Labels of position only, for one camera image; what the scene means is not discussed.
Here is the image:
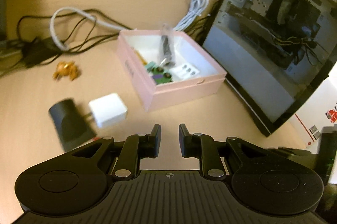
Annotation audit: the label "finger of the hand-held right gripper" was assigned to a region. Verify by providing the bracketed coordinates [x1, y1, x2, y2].
[269, 147, 320, 162]

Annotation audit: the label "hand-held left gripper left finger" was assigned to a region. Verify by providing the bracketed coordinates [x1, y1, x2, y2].
[70, 123, 162, 179]

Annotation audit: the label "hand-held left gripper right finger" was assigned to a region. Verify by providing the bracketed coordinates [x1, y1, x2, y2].
[178, 123, 267, 179]

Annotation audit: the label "pink cardboard box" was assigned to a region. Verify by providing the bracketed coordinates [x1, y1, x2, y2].
[117, 28, 227, 112]

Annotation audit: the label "white charger plug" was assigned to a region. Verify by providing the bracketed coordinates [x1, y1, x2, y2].
[88, 93, 128, 128]

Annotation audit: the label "green purple fidget toy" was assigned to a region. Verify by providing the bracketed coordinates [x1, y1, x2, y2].
[151, 67, 175, 85]

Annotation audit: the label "white block with round holes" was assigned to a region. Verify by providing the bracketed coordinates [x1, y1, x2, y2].
[170, 63, 201, 80]

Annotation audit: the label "teal plastic crank handle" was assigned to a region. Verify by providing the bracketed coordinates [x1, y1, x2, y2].
[144, 62, 159, 74]

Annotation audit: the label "black wedge stand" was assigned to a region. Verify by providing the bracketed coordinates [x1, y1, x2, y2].
[48, 99, 97, 152]

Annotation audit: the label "clear bag with black part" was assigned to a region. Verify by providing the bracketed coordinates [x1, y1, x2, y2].
[158, 23, 182, 67]

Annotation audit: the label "brown wooden figurine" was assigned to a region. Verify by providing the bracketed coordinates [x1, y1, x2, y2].
[53, 61, 79, 81]

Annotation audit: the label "white carton red print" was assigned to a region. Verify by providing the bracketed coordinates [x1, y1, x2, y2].
[293, 77, 337, 148]

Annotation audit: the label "computer case with glass panel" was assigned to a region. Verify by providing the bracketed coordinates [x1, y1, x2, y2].
[201, 0, 337, 136]

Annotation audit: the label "black power adapter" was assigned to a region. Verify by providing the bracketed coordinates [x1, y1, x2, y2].
[22, 38, 61, 67]

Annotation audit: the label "black cables behind case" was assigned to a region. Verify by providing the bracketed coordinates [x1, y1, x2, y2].
[184, 0, 219, 40]

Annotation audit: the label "grey looped cable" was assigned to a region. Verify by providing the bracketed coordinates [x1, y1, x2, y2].
[49, 6, 132, 52]

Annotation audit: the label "tangled black cables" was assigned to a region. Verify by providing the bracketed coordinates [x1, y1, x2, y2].
[0, 9, 122, 77]

